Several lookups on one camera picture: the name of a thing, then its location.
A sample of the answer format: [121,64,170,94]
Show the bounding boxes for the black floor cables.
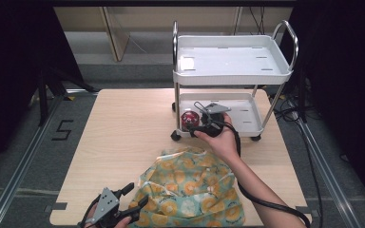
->
[273,94,325,228]

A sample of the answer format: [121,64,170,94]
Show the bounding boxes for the green yellow patterned cloth bag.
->
[128,145,247,228]

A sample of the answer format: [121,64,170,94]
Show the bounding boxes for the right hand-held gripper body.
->
[199,102,232,139]

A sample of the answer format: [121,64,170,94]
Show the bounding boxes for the black hanging cables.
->
[248,6,266,36]

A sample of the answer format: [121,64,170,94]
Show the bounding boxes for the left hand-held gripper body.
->
[86,187,141,228]

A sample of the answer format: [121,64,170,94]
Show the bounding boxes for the person's left hand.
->
[84,203,133,228]

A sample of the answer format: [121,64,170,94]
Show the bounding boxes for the white two-tier cart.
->
[170,19,299,143]

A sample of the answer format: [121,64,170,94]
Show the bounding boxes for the person's right hand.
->
[194,113,241,163]

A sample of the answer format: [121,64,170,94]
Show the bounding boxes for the black tripod stand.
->
[37,66,98,127]

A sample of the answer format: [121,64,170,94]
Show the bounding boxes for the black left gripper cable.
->
[77,194,103,228]

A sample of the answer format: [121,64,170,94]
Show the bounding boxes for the red round can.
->
[180,110,201,130]

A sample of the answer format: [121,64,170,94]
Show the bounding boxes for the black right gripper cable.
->
[221,121,312,228]

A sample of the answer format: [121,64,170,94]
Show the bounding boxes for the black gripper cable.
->
[77,194,103,228]
[221,121,312,228]

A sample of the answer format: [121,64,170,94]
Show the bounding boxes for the metal floor rail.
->
[0,90,65,228]
[296,119,364,228]

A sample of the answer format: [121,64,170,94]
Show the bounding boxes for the wooden board panel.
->
[99,7,131,63]

